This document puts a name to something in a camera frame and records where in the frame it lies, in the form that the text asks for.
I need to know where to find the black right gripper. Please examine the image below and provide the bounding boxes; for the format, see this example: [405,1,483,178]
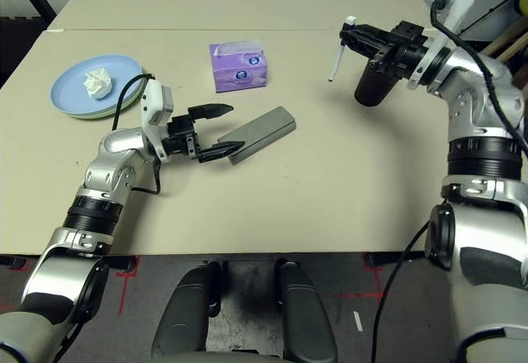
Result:
[338,19,432,79]

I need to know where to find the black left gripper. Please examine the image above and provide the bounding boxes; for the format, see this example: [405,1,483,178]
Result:
[162,102,247,164]

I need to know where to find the white marker with blue cap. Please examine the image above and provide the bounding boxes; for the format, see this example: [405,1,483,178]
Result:
[328,15,356,83]

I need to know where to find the grey glasses case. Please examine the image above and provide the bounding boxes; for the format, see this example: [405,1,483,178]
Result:
[217,106,298,166]

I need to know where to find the white tissue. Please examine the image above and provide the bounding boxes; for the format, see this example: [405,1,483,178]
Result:
[83,68,114,100]

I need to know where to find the blue plastic plate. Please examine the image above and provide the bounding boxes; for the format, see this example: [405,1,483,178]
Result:
[49,53,144,117]

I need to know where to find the black plastic cup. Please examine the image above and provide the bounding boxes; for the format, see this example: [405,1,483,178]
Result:
[353,55,399,107]

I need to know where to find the purple tissue box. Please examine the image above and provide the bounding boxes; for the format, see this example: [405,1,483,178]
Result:
[209,40,269,94]

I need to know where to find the green plastic plate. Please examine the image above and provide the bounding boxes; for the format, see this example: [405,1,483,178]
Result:
[68,68,146,121]

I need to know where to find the wooden rack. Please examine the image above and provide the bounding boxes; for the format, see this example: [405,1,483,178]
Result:
[482,20,528,65]

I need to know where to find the grey left robot leg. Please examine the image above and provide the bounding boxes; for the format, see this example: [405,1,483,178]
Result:
[150,260,226,358]

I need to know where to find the grey robot leg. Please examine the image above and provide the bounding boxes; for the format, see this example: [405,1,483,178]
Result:
[274,258,338,363]
[150,260,226,358]

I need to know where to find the red floor tape cross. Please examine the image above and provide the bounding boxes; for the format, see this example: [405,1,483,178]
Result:
[115,255,141,314]
[333,253,391,301]

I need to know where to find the grey right robot leg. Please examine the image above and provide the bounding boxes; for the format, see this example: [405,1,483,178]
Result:
[274,258,338,363]

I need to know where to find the black foam floor mats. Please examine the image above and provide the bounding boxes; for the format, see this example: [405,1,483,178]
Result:
[0,16,46,87]

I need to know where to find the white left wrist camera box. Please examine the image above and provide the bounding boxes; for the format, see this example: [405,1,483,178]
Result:
[139,78,174,163]

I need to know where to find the black left wrist camera cable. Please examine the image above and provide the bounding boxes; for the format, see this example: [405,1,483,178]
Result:
[111,73,162,196]

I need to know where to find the black hanging cable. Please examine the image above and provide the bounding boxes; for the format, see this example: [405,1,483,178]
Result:
[370,220,432,363]

